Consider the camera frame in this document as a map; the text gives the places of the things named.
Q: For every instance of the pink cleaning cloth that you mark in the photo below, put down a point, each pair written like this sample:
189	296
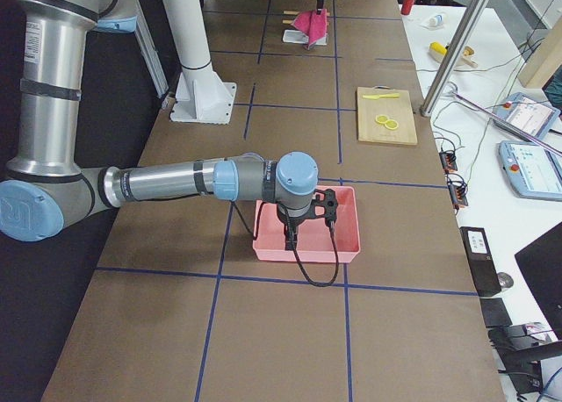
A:
313	24

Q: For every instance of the pink plastic bin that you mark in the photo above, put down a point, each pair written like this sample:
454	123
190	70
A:
314	242

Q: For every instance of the wooden rack rod front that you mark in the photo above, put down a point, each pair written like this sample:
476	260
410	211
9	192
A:
294	13

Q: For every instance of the white rack tray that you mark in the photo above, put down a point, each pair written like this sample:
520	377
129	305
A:
299	38

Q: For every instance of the white blue bottle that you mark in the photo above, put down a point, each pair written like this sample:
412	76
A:
437	21

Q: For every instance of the yellow plastic knife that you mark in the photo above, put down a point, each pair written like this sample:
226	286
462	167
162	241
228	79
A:
381	96

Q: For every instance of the wooden cutting board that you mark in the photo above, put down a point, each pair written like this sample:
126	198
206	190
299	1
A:
399	109

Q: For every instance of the lemon slice far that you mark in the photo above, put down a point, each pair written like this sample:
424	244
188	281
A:
381	119

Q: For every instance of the lemon slice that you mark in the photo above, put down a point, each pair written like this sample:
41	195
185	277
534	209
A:
381	119
391	124

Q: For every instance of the lemon slice near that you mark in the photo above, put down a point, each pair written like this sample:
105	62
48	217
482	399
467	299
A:
391	124

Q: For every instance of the orange connector block near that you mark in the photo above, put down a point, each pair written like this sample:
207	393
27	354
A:
458	189

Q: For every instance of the orange connector block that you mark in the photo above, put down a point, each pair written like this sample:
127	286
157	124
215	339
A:
448	160
458	189

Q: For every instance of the orange connector block far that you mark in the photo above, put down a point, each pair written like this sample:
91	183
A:
448	160

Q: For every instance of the black power box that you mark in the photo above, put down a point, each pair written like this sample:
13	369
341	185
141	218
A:
480	261

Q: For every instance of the teach pendant far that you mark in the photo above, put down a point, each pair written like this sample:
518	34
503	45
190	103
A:
526	114

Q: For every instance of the teach pendant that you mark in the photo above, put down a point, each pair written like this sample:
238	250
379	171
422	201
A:
526	114
532	171

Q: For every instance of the black monitor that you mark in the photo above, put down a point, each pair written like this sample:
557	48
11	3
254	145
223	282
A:
540	265

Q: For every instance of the teach pendant near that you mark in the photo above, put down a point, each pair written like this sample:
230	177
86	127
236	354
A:
532	171

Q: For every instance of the aluminium frame post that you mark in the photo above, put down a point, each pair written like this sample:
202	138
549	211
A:
463	32

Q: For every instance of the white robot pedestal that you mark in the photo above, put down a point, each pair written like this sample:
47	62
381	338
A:
201	96

